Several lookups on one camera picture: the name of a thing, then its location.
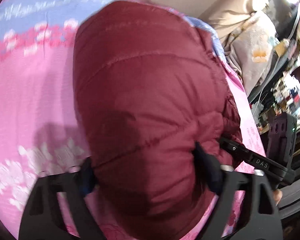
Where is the dark red quilted jacket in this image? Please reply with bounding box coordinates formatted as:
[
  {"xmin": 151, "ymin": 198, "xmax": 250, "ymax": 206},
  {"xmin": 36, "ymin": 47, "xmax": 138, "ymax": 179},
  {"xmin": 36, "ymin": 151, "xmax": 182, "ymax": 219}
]
[{"xmin": 73, "ymin": 1, "xmax": 242, "ymax": 239}]

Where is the person's right hand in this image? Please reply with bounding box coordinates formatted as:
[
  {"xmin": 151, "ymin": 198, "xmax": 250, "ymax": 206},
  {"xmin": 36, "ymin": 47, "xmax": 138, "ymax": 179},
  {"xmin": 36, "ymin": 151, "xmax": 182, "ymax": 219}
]
[{"xmin": 273, "ymin": 189, "xmax": 283, "ymax": 205}]

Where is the cluttered dark shelf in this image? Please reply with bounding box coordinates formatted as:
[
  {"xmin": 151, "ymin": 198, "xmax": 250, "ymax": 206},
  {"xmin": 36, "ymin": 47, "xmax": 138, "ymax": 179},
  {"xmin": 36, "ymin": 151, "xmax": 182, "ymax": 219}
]
[{"xmin": 247, "ymin": 0, "xmax": 300, "ymax": 215}]

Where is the pink blue floral bedsheet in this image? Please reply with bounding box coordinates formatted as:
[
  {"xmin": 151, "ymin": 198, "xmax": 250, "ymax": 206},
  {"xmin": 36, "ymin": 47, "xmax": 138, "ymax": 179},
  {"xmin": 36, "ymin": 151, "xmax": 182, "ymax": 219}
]
[{"xmin": 0, "ymin": 0, "xmax": 267, "ymax": 240}]

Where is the grey floral fabric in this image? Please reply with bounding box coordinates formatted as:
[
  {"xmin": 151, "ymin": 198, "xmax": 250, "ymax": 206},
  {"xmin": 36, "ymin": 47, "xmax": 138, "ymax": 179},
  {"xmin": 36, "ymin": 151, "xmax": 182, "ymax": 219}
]
[{"xmin": 224, "ymin": 11, "xmax": 277, "ymax": 95}]

